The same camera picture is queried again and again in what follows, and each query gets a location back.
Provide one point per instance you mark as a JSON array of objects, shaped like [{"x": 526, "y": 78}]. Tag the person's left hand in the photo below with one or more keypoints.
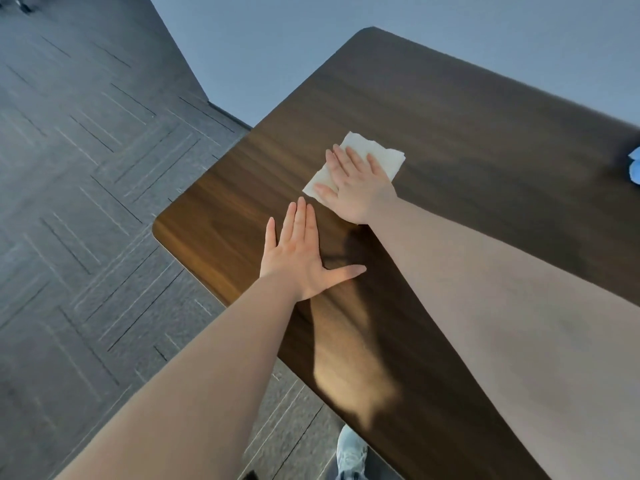
[{"x": 297, "y": 262}]

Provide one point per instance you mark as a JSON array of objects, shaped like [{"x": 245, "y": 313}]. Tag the person's right hand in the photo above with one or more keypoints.
[{"x": 360, "y": 192}]

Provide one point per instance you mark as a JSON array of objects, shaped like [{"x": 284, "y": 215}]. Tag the person's left little finger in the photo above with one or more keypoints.
[{"x": 270, "y": 234}]

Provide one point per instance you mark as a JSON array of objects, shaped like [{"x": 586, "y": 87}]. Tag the person's right little finger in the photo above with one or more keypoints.
[{"x": 377, "y": 167}]

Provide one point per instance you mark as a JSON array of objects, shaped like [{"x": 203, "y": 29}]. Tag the person's left middle finger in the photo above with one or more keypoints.
[{"x": 299, "y": 219}]

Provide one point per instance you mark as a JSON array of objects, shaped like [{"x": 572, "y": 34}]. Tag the person's left thumb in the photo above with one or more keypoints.
[{"x": 345, "y": 274}]

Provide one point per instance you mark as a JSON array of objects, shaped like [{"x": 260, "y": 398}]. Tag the person's right thumb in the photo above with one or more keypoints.
[{"x": 326, "y": 194}]

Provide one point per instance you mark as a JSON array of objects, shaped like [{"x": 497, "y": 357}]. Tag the person's right middle finger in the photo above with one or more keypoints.
[{"x": 346, "y": 158}]

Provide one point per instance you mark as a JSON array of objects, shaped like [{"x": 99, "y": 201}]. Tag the white paper towel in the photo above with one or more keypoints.
[{"x": 382, "y": 155}]

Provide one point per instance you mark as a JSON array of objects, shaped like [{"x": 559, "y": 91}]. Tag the person's left forearm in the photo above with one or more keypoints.
[{"x": 200, "y": 394}]

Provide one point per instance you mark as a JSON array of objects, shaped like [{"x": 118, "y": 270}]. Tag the person's right forearm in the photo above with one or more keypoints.
[{"x": 500, "y": 319}]

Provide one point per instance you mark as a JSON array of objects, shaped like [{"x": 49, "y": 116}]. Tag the grey sneaker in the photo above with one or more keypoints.
[{"x": 351, "y": 452}]

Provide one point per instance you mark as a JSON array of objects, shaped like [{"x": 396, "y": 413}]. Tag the light blue cloth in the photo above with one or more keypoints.
[{"x": 635, "y": 167}]

